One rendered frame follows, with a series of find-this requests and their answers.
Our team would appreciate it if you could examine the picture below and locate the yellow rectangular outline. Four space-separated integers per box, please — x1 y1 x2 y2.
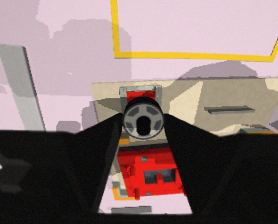
110 0 278 62

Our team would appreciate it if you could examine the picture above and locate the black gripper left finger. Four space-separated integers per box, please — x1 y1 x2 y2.
0 113 123 213

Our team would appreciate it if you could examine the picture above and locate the black and grey wheel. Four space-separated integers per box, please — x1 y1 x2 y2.
122 96 165 140

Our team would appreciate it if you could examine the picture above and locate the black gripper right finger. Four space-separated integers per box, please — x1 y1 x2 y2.
164 113 278 214

